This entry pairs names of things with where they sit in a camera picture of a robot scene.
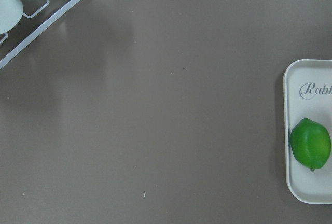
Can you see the white wire cup rack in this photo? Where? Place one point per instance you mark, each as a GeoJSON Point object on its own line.
{"type": "Point", "coordinates": [37, 16]}

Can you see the cream rabbit tray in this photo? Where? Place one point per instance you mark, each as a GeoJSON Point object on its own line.
{"type": "Point", "coordinates": [307, 94]}

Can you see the green lime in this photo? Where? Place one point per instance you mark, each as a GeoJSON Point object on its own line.
{"type": "Point", "coordinates": [310, 143]}

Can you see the pale green cup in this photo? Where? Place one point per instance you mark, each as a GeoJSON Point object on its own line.
{"type": "Point", "coordinates": [11, 13]}

